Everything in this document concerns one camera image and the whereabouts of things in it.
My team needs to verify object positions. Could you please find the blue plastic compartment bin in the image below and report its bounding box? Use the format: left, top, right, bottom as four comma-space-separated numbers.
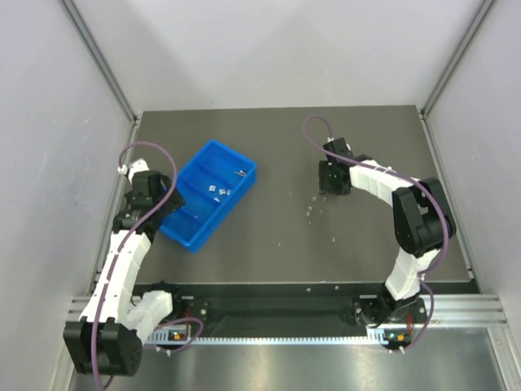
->
160, 140, 257, 253

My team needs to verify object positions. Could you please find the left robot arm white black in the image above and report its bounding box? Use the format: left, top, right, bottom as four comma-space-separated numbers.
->
63, 170, 185, 376

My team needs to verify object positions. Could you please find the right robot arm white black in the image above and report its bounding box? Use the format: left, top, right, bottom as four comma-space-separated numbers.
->
318, 137, 456, 322

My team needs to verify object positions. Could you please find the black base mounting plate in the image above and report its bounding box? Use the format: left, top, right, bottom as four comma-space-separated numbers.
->
176, 297, 385, 326

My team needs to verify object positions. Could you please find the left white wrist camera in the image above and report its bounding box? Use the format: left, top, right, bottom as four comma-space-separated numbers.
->
117, 159, 150, 184

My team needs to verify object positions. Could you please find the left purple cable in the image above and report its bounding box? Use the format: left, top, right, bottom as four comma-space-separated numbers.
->
91, 141, 204, 391

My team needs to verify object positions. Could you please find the grey slotted cable duct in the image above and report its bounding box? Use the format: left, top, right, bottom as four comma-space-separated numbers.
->
145, 327, 409, 349

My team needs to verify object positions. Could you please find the aluminium frame rail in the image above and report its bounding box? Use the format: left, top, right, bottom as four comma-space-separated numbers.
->
418, 293, 510, 327

